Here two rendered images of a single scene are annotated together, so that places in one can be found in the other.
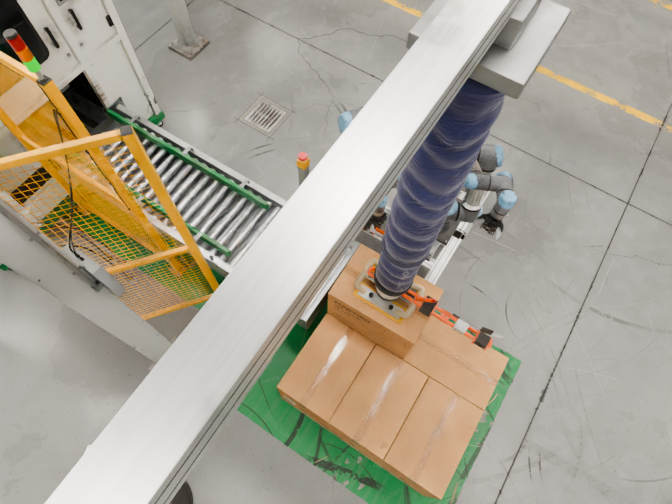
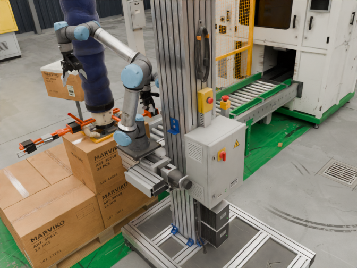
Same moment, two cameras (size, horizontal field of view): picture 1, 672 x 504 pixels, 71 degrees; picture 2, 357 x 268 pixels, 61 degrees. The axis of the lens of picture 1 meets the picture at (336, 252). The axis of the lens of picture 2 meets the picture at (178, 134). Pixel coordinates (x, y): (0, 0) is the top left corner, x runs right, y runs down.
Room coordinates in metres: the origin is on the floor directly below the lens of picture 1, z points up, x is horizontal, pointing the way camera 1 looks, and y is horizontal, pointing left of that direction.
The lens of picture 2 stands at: (2.32, -2.25, 2.14)
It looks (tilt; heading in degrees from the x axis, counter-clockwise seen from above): 30 degrees down; 109
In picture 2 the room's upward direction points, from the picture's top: 4 degrees counter-clockwise
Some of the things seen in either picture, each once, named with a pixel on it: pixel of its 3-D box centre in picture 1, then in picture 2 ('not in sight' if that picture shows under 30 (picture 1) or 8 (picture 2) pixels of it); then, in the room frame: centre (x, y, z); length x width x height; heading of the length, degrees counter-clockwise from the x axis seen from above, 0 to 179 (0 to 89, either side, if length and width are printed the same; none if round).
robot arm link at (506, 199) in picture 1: (505, 202); (62, 32); (1.17, -0.76, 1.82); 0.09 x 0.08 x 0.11; 177
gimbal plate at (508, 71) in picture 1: (488, 28); not in sight; (1.01, -0.34, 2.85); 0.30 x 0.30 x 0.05; 61
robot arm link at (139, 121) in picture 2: (446, 209); (135, 124); (1.47, -0.65, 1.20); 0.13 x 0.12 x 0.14; 87
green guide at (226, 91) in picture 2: (140, 203); (224, 90); (1.71, 1.47, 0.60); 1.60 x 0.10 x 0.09; 61
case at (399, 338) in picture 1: (382, 302); (110, 149); (1.02, -0.33, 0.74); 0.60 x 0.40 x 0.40; 62
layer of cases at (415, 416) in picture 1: (391, 377); (73, 186); (0.61, -0.44, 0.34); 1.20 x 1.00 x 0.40; 61
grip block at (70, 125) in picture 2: (428, 306); (74, 127); (0.90, -0.55, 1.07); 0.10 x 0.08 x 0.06; 150
